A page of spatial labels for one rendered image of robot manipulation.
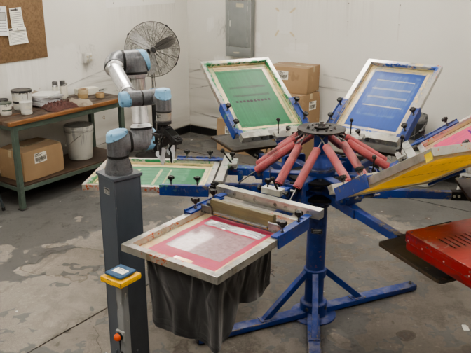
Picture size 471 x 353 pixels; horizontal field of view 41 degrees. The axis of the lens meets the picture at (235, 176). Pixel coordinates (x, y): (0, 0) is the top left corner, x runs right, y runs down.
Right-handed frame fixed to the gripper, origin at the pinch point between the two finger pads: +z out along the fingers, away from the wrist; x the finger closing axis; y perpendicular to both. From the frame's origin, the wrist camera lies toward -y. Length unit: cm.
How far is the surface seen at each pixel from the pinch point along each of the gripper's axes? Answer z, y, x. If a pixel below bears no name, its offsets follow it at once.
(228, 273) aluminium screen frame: 39, -50, 5
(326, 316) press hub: 135, -1, -126
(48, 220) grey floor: 136, 281, -62
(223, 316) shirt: 68, -39, -1
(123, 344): 76, -17, 40
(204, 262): 41, -31, 4
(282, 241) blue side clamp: 39, -42, -37
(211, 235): 40.6, -10.3, -18.0
